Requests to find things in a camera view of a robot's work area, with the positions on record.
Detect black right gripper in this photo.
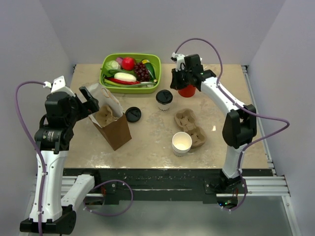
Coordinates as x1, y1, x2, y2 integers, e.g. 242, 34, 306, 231
170, 66, 192, 90

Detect green toy cucumber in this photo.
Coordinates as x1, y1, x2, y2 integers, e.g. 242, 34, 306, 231
144, 62, 156, 80

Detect aluminium frame rail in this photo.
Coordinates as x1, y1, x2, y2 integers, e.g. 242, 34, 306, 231
241, 65, 302, 236

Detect red straw holder cup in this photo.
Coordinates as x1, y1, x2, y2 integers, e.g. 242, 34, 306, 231
178, 85, 196, 98

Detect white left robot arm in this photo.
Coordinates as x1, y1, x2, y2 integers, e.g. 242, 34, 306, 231
20, 87, 102, 235

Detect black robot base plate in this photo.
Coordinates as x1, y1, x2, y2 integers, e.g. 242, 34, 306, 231
63, 167, 274, 206

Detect brown paper takeout bag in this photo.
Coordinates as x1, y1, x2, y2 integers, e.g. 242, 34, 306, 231
88, 83, 131, 150

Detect green plastic produce bin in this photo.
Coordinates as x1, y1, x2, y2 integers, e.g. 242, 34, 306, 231
99, 53, 161, 94

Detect red toy chili pepper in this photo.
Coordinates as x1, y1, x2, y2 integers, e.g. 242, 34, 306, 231
107, 78, 140, 85

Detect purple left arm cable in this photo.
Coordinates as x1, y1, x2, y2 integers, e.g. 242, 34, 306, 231
15, 81, 134, 236

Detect red toy apple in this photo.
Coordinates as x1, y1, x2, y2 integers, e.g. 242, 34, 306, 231
121, 57, 136, 71

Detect purple toy onion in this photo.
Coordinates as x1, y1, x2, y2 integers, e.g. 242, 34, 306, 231
116, 57, 123, 64

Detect brown pulp cup carrier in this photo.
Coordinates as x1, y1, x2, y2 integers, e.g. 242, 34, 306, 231
95, 105, 118, 128
174, 109, 207, 148

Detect purple toy grapes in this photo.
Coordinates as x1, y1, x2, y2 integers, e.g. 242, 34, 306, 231
133, 62, 151, 82

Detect stack of white paper cups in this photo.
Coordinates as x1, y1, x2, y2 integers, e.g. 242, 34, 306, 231
172, 132, 192, 156

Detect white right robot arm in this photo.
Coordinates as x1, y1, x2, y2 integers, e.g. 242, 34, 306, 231
170, 53, 257, 193

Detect white toy radish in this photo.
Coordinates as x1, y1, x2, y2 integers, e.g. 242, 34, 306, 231
114, 72, 137, 83

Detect white paper coffee cup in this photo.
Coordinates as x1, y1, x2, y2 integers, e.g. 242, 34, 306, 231
157, 102, 172, 112

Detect black coffee cup lid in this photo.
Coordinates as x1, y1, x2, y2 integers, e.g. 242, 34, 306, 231
125, 107, 142, 123
156, 89, 173, 105

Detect green toy cabbage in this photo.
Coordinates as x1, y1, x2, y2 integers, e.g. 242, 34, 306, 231
104, 60, 121, 70

